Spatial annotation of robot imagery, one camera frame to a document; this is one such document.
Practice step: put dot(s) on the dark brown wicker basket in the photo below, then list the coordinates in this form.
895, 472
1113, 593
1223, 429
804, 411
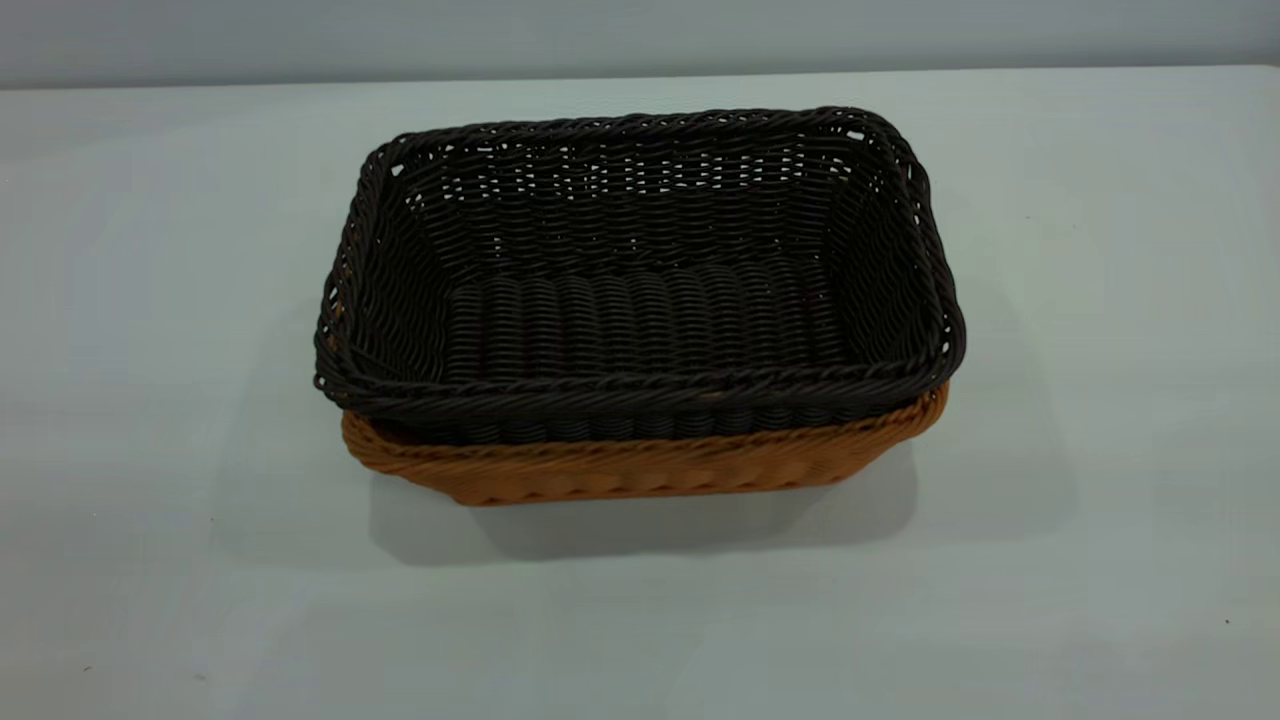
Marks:
640, 320

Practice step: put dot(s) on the light brown wicker basket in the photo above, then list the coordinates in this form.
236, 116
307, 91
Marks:
650, 470

